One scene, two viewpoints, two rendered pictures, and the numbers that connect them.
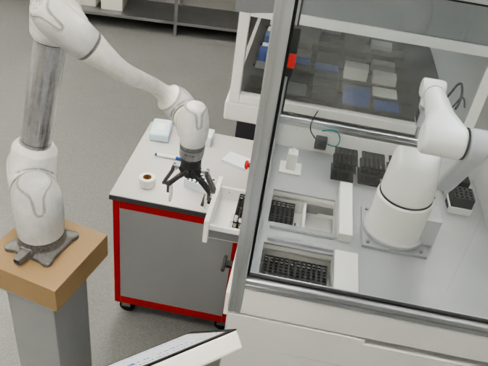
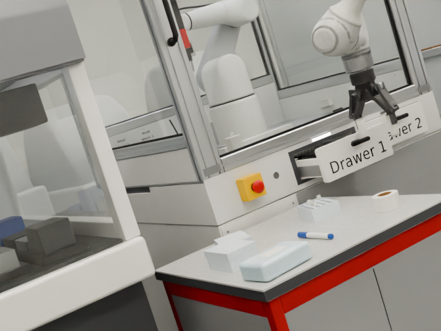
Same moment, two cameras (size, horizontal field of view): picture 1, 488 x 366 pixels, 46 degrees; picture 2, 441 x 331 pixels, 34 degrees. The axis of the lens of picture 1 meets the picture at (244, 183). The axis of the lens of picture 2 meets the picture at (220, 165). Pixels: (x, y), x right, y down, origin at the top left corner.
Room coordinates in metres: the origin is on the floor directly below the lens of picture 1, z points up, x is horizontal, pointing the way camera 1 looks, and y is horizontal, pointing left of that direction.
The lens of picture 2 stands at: (3.26, 1.77, 1.21)
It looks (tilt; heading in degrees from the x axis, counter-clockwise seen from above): 6 degrees down; 238
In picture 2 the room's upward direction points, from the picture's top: 18 degrees counter-clockwise
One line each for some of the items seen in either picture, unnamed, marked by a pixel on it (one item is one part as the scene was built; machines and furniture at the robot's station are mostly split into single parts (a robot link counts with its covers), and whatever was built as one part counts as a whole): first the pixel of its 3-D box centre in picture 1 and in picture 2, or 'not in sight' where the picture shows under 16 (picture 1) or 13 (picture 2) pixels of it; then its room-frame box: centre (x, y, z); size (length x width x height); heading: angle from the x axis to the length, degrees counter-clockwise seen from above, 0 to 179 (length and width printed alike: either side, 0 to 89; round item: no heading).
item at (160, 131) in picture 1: (161, 130); (275, 260); (2.35, 0.44, 0.78); 0.15 x 0.10 x 0.04; 2
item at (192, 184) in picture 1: (200, 182); (318, 209); (1.99, 0.19, 0.78); 0.12 x 0.08 x 0.04; 70
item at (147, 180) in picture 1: (147, 180); (386, 201); (1.94, 0.41, 0.78); 0.07 x 0.07 x 0.04
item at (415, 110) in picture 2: (234, 271); (394, 127); (1.39, -0.01, 0.87); 0.29 x 0.02 x 0.11; 176
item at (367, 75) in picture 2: (190, 166); (365, 85); (1.69, 0.20, 1.07); 0.08 x 0.07 x 0.09; 86
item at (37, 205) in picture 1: (37, 203); not in sight; (1.41, 0.66, 1.02); 0.18 x 0.16 x 0.22; 28
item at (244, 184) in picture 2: not in sight; (251, 186); (2.03, -0.04, 0.88); 0.07 x 0.05 x 0.07; 176
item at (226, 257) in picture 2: (200, 136); (231, 255); (2.35, 0.25, 0.79); 0.13 x 0.09 x 0.05; 85
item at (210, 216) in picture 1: (213, 208); (355, 152); (1.71, 0.10, 0.87); 0.29 x 0.02 x 0.11; 176
